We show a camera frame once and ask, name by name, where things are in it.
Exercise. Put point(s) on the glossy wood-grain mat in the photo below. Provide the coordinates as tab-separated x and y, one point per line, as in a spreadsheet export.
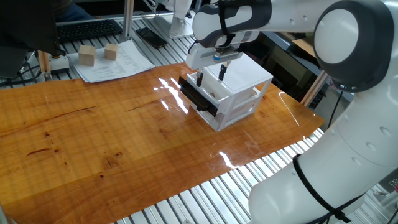
93	140

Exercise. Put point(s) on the printed white paper sheets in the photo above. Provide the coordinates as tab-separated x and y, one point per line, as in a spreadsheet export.
124	63

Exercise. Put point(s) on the metal binder clip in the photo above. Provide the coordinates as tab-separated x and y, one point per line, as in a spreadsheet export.
394	184

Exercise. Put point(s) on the white plastic drawer cabinet frame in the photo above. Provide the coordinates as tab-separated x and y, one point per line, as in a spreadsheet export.
248	71

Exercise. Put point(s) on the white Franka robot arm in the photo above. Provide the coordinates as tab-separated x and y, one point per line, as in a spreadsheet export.
342	155

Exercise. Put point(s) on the short wooden post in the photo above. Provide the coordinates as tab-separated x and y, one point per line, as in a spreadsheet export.
44	65

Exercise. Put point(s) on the black monitor back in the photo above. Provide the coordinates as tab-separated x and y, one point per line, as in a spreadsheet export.
25	25

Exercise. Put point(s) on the white drawer with black knob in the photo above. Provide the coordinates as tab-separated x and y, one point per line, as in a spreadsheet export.
217	123

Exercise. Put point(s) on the large wooden block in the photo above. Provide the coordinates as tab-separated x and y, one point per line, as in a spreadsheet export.
87	56
111	52

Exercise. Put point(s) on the brown cardboard sheet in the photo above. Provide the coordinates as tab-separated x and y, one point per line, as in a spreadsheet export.
306	46

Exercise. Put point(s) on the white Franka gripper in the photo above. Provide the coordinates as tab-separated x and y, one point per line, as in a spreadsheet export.
197	59

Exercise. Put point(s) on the seated person in jeans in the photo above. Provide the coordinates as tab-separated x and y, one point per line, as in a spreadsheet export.
76	15

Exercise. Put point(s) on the black smartphone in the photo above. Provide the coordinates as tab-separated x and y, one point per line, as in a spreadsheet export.
150	37

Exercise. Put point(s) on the white pedestal on grey plate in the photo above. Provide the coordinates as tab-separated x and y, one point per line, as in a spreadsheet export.
180	21

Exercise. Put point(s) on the aluminium profile post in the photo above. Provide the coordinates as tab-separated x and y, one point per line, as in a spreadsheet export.
127	18

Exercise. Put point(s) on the slanted wooden beam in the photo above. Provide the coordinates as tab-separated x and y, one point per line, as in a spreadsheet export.
312	90

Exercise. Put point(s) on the silver blue wrist bracket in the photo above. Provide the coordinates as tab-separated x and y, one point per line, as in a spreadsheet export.
227	56

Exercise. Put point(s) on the black computer keyboard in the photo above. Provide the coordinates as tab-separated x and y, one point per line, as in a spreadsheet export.
88	29

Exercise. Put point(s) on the pale grey base plate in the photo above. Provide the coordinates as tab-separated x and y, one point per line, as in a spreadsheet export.
60	65

